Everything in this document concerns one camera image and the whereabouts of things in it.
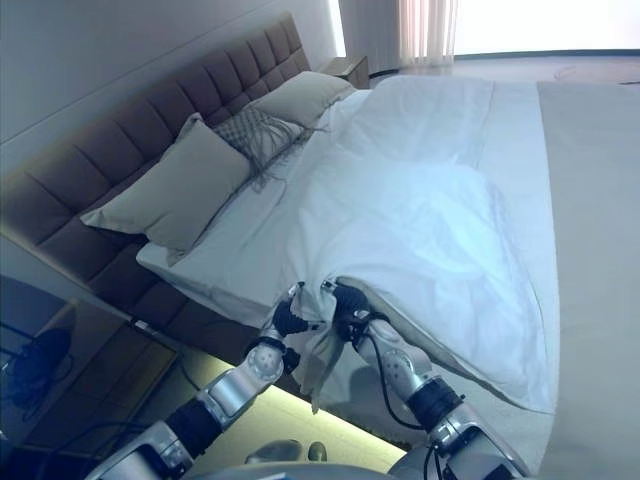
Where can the wooden nightstand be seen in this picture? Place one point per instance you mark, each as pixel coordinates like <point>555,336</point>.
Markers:
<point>350,67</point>
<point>100,380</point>

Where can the brown upholstered bed frame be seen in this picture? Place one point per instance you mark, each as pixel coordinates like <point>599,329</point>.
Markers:
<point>200,315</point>

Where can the beige bed runner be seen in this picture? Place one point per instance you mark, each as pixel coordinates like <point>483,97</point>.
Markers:
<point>595,250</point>

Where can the brown tufted headboard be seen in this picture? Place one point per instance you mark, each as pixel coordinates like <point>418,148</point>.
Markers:
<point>150,120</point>

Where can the white bed sheet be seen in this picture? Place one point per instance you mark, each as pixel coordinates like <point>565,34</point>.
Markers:
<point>250,250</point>

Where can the large beige pillow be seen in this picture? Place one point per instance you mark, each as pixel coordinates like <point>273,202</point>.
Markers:
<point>305,95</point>
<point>185,195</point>

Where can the silver robot torso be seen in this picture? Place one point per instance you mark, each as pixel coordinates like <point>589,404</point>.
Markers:
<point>300,472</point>

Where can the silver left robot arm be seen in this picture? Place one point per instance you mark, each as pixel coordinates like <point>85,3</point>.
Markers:
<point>235,385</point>

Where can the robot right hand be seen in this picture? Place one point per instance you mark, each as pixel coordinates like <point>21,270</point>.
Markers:
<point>352,305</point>

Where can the grey woven fringed cushion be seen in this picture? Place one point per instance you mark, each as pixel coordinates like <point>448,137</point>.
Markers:
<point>255,132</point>

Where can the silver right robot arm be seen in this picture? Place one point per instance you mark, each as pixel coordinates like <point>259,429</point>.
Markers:
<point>405,370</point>

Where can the white duvet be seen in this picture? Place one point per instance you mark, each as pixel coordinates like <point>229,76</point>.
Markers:
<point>425,225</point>

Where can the sheer beige curtain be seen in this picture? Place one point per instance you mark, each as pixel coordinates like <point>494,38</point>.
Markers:
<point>425,30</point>

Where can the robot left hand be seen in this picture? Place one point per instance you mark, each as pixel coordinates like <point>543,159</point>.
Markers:
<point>287,320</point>

